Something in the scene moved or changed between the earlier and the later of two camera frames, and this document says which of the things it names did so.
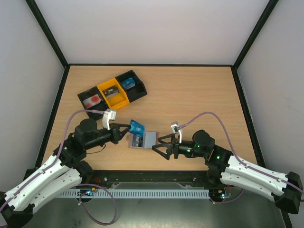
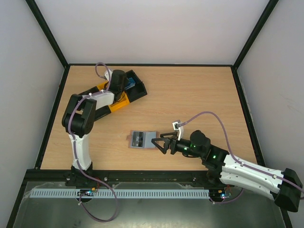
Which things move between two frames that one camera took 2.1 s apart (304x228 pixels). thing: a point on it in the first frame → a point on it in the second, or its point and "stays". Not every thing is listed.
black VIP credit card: [137, 141] stays
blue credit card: [137, 128] → [131, 83]
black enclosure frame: [66, 65] stays
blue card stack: [128, 83] stays
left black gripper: [116, 136] → [126, 81]
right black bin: [133, 86] stays
